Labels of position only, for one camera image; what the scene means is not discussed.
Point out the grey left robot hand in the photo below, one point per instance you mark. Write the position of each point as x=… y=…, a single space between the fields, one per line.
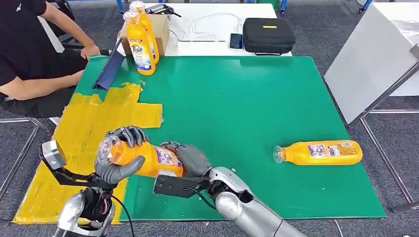
x=111 y=173

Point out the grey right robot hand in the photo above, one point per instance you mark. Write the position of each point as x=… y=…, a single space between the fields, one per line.
x=193 y=160

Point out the orange bottle with clear cap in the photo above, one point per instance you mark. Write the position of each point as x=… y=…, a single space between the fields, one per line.
x=147 y=160
x=327 y=153

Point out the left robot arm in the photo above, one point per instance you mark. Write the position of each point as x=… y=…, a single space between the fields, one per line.
x=72 y=212

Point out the yellow plastic sheet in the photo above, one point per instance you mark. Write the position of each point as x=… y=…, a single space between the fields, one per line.
x=98 y=114

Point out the green table mat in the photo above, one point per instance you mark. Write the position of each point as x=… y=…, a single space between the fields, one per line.
x=235 y=114

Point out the dark blue folder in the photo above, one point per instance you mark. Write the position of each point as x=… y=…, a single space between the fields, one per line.
x=109 y=70

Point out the orange Tide detergent bottle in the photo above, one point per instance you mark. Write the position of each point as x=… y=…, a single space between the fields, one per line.
x=140 y=49
x=151 y=29

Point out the dark smartphone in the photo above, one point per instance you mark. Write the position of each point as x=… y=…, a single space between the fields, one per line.
x=236 y=41

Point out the cardboard box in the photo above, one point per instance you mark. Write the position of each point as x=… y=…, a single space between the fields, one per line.
x=162 y=32

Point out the clear plastic packaging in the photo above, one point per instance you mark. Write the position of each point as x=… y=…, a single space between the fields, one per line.
x=216 y=29

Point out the black zip case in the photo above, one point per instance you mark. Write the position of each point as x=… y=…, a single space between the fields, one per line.
x=268 y=34

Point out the person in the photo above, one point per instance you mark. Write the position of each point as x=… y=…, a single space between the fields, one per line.
x=26 y=49

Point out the blue metal rack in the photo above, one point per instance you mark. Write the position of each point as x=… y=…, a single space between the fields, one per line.
x=120 y=5
x=366 y=5

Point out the green plastic crate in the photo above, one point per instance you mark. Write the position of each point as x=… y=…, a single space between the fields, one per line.
x=268 y=2

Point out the white tilted table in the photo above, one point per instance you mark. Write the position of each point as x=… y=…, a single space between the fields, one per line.
x=366 y=62

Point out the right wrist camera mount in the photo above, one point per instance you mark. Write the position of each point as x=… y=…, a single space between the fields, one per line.
x=173 y=186

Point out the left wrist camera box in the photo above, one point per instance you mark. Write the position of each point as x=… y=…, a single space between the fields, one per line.
x=52 y=155

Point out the grey metal frame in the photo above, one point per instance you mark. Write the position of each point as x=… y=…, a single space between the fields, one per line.
x=19 y=157

